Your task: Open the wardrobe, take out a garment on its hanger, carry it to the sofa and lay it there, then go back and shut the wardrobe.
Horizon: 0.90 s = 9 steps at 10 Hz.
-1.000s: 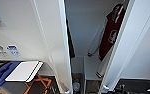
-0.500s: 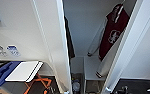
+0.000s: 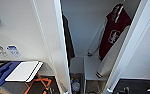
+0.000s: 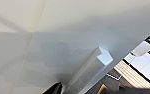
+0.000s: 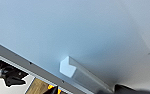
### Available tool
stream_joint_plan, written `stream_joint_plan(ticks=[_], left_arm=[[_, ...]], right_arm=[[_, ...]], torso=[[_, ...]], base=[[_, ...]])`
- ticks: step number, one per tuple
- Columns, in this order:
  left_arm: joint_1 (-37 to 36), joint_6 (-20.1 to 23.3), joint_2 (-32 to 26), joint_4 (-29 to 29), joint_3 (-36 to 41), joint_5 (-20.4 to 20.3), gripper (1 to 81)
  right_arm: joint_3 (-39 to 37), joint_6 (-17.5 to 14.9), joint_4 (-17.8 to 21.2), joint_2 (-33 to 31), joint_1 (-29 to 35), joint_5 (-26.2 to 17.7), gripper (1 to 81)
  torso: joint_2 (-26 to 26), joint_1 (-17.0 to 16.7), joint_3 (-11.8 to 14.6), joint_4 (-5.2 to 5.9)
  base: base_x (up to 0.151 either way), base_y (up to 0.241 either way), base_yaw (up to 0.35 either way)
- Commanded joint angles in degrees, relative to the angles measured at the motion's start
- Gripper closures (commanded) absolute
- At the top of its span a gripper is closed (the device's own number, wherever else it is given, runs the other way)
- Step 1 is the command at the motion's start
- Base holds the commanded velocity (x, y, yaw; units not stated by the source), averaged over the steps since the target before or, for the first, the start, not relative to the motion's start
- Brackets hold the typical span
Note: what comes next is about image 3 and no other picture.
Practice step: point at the pale plastic bottle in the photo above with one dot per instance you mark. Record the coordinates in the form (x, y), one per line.
(76, 86)

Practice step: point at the dark storage basket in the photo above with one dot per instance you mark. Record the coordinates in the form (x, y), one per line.
(72, 78)

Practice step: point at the red and white varsity jacket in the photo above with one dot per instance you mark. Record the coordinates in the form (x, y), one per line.
(114, 33)

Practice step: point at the white wardrobe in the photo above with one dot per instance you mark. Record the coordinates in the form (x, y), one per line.
(84, 30)

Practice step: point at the dark olive jacket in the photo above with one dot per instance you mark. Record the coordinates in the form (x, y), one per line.
(68, 40)

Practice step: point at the white folding table top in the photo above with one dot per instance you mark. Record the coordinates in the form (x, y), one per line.
(24, 70)

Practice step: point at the blue plastic tray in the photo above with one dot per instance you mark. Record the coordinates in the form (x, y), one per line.
(1, 74)

